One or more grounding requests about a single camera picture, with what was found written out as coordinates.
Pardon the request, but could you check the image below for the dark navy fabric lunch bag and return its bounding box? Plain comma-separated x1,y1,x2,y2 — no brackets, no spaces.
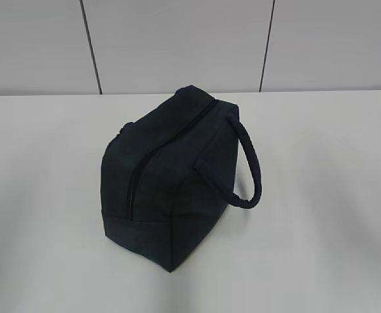
100,85,262,272

